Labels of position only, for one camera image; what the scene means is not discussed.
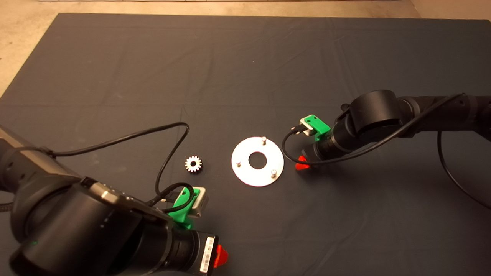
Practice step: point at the green left camera mount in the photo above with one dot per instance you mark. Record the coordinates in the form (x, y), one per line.
(180, 212)

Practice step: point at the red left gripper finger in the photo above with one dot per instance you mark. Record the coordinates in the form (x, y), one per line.
(220, 255)

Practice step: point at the dark grey table cloth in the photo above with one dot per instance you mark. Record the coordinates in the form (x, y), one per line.
(245, 76)

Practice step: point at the round metal carrier plate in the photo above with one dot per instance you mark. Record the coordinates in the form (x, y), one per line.
(245, 174)

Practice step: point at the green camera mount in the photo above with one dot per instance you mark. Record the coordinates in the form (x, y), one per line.
(180, 212)
(318, 124)

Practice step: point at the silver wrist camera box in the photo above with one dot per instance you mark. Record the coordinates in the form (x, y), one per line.
(201, 203)
(305, 125)

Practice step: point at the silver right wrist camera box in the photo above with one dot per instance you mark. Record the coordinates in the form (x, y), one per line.
(305, 125)

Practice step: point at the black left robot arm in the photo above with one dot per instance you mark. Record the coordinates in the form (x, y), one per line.
(76, 234)

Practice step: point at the small steel planetary gear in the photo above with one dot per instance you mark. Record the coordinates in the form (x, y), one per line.
(193, 160)

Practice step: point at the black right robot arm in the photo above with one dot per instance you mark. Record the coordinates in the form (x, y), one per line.
(376, 111)

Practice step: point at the green right camera mount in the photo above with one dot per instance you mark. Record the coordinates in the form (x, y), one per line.
(318, 124)

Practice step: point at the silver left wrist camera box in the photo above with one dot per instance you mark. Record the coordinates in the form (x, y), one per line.
(201, 203)

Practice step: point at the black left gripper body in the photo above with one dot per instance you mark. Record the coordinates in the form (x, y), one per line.
(188, 251)

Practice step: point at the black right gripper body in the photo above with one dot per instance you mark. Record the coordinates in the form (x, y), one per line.
(326, 147)

